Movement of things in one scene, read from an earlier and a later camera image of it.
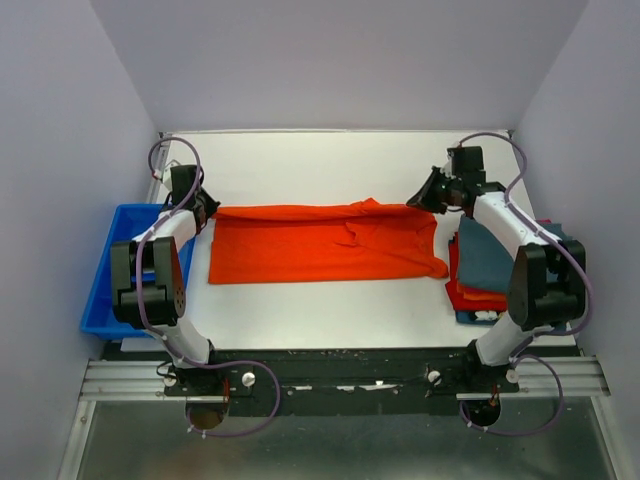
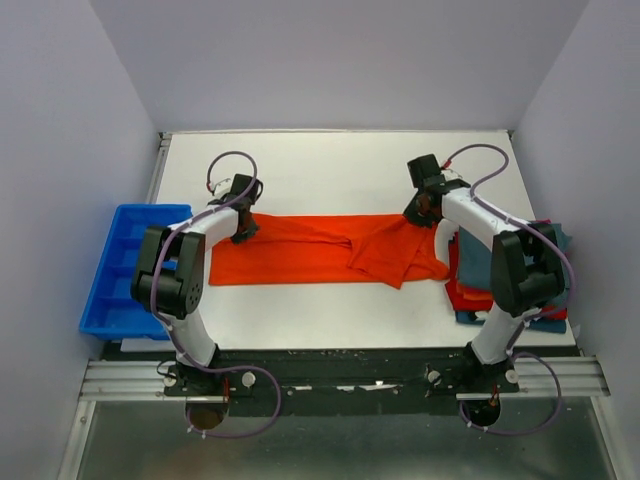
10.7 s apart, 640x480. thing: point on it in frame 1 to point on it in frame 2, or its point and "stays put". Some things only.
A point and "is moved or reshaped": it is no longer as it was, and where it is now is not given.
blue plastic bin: x=129 y=221 stays put
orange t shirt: x=365 y=240 is moved or reshaped
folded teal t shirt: x=482 y=262 stays put
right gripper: x=425 y=195 to x=414 y=217
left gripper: x=211 y=204 to x=246 y=234
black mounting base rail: x=340 y=380 stays put
